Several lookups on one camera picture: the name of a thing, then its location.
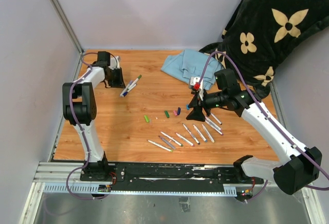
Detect grey blue cap marker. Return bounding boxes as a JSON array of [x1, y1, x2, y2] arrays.
[[120, 80, 133, 97]]

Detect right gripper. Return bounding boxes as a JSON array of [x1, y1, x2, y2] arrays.
[[186, 87, 227, 122]]

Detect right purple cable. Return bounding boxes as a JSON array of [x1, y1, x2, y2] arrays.
[[199, 51, 329, 204]]

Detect red pink cap marker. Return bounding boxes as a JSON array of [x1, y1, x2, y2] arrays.
[[176, 133, 195, 146]]

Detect light blue cloth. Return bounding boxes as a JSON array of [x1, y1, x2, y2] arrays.
[[161, 49, 224, 90]]

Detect light green marker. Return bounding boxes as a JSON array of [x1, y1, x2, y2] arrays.
[[147, 140, 172, 152]]

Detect purple cable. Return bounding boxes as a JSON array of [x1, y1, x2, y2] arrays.
[[66, 52, 103, 200], [199, 51, 329, 204]]

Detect dark blue cap marker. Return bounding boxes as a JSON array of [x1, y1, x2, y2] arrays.
[[182, 124, 200, 145]]

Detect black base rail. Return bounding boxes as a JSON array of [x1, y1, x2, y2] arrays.
[[80, 162, 254, 194]]

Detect aluminium corner post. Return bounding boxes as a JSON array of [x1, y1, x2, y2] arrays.
[[50, 0, 84, 54]]

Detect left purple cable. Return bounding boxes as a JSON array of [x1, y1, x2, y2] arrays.
[[66, 52, 103, 200]]

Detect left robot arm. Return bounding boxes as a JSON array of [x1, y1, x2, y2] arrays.
[[62, 51, 126, 181]]

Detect magenta cap marker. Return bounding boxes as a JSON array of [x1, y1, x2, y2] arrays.
[[205, 120, 224, 136]]

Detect light green pen cap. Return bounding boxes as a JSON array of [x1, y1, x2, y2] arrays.
[[144, 115, 150, 123]]

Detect navy green marker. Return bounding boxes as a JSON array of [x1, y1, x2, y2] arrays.
[[123, 74, 142, 97]]

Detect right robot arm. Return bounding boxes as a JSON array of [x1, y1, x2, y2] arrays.
[[186, 69, 322, 195]]

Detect black marker pen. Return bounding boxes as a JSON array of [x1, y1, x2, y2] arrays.
[[211, 113, 223, 125]]

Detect light blue cap marker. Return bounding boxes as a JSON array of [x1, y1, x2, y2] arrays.
[[193, 124, 207, 142]]

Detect green cap marker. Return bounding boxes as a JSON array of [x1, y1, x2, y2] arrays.
[[160, 131, 183, 147]]

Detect black floral blanket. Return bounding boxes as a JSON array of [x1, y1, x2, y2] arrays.
[[200, 0, 328, 98]]

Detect pink marker pen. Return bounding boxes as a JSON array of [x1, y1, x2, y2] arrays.
[[206, 117, 222, 130]]

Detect white slim marker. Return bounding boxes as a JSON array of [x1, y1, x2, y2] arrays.
[[202, 124, 215, 143]]

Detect lavender marker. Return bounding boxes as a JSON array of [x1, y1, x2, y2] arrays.
[[159, 136, 176, 150]]

